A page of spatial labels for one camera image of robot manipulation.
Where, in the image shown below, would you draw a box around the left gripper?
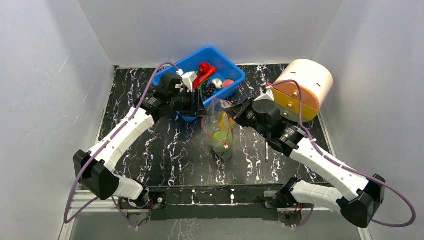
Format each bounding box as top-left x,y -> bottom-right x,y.
169,89 -> 209,118

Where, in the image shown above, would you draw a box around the yellow toy mango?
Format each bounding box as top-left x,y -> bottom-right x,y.
219,112 -> 235,132

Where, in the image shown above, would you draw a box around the clear zip top bag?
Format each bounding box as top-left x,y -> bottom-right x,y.
201,97 -> 235,161

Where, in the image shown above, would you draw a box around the green toy cabbage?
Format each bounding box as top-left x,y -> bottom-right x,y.
210,130 -> 234,153

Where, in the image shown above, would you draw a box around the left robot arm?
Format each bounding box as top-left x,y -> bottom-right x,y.
73,70 -> 207,208

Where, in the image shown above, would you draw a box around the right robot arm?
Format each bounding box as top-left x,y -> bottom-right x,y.
225,98 -> 386,228

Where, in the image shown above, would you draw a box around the dark toy grapes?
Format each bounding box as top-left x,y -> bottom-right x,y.
201,82 -> 216,101

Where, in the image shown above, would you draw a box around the pink toy peach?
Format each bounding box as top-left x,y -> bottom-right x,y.
222,79 -> 234,89

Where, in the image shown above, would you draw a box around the white toy garlic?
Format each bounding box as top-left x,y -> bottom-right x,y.
212,78 -> 224,89

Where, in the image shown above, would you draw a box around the pink marker pen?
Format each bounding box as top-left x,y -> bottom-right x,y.
265,141 -> 269,163

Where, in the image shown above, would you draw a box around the blue plastic bin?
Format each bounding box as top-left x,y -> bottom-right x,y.
152,45 -> 247,123

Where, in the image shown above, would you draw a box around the round drawer box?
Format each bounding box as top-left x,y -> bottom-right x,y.
272,59 -> 333,123

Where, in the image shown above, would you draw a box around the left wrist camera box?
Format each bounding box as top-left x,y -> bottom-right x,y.
181,71 -> 197,93

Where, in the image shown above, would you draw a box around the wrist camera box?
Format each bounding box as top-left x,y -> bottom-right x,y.
181,71 -> 197,93
254,86 -> 275,102

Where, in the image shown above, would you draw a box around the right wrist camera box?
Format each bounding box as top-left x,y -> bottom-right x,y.
254,86 -> 275,102

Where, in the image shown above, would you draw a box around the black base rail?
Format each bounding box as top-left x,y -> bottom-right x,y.
66,183 -> 332,223

